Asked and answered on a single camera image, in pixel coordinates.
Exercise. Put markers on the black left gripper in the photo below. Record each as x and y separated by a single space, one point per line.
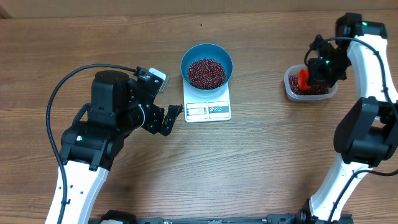
154 126

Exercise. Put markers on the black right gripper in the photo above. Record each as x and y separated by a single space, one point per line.
319 78

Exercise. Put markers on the red plastic measuring scoop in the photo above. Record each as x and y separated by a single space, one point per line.
302 80

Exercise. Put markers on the blue plastic bowl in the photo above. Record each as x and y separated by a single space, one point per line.
207 51

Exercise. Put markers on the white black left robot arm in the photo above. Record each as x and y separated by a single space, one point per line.
119 105

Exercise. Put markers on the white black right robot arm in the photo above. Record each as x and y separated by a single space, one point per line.
367 135

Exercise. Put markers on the white digital kitchen scale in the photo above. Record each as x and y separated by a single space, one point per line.
206 106

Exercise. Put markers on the red adzuki beans in bowl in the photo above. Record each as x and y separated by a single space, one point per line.
206 74

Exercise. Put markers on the clear plastic bean container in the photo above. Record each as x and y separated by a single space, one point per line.
294 71

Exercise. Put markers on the red adzuki beans in container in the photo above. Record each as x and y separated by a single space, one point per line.
315 90

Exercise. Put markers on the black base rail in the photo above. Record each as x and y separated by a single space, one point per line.
116 216

